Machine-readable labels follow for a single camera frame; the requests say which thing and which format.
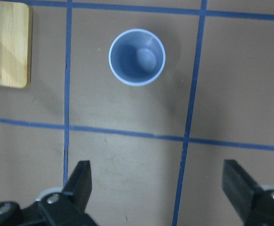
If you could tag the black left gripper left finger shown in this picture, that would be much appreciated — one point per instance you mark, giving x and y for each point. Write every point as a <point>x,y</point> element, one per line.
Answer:
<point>64,208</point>

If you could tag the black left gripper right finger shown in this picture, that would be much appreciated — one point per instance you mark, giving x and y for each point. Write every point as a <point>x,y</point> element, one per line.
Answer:
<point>254,203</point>

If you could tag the light blue plastic cup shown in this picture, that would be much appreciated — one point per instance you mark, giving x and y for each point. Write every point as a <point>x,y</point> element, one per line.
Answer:
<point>137,57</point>

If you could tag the wooden cup stand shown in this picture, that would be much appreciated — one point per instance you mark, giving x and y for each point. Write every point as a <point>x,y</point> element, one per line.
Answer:
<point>15,44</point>

